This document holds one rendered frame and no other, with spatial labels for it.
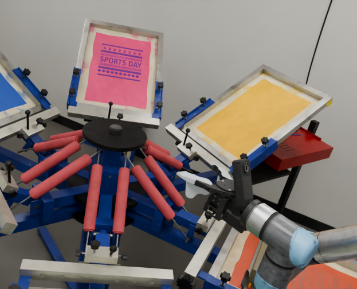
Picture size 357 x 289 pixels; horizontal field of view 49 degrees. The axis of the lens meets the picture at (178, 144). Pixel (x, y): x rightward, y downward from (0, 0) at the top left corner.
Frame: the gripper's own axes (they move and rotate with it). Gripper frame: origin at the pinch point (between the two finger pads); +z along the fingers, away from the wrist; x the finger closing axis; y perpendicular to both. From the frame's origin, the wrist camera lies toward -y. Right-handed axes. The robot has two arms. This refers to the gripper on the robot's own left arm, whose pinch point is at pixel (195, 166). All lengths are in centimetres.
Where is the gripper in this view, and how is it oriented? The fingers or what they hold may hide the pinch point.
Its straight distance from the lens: 102.4
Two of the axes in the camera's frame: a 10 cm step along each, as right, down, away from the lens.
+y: -3.0, 8.9, 3.5
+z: -6.9, -4.5, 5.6
